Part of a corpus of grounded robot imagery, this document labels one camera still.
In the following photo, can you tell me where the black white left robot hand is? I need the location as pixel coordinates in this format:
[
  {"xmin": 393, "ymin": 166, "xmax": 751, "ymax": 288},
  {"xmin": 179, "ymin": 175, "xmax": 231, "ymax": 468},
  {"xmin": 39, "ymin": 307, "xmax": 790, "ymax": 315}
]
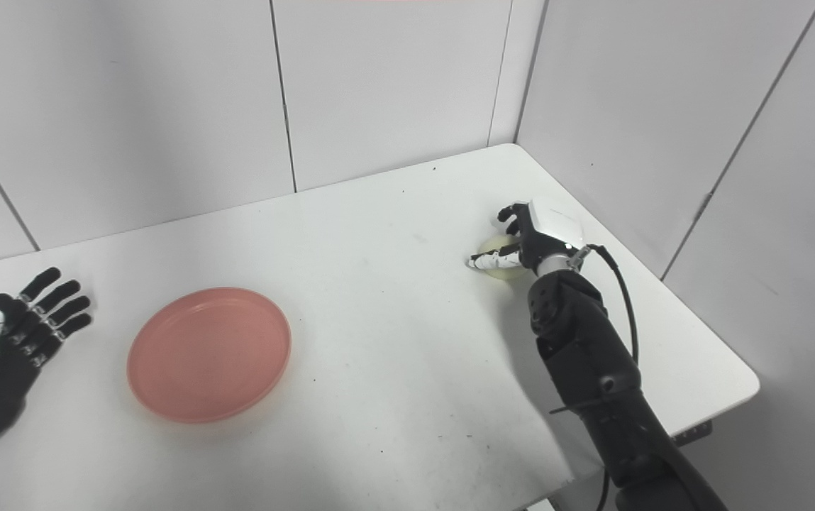
[{"xmin": 0, "ymin": 267, "xmax": 94, "ymax": 445}]

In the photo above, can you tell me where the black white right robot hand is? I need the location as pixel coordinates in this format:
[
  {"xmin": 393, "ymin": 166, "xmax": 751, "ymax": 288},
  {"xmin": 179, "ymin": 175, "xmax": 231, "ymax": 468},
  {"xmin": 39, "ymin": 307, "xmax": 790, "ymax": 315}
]
[{"xmin": 466, "ymin": 199, "xmax": 586, "ymax": 277}]

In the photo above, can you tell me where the cream steamed bun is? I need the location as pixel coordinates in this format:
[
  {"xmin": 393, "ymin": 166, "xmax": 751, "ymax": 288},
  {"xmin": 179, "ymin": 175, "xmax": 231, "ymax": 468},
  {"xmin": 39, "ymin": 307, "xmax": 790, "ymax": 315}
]
[{"xmin": 477, "ymin": 236, "xmax": 531, "ymax": 281}]

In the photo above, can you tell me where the pink round plate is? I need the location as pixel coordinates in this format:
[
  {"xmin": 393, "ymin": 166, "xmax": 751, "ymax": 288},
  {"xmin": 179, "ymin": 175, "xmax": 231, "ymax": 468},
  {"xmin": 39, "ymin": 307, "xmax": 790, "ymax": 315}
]
[{"xmin": 126, "ymin": 286, "xmax": 293, "ymax": 425}]

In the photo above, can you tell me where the black table control panel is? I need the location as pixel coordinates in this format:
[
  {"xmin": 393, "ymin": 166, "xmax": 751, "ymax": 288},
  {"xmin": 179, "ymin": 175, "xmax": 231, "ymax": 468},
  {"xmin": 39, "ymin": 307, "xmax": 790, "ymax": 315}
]
[{"xmin": 670, "ymin": 419, "xmax": 714, "ymax": 447}]

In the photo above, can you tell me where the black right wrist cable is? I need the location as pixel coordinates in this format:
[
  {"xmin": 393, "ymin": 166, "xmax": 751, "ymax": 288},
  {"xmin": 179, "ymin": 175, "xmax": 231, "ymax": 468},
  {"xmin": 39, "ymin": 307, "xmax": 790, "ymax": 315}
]
[{"xmin": 569, "ymin": 243, "xmax": 641, "ymax": 511}]

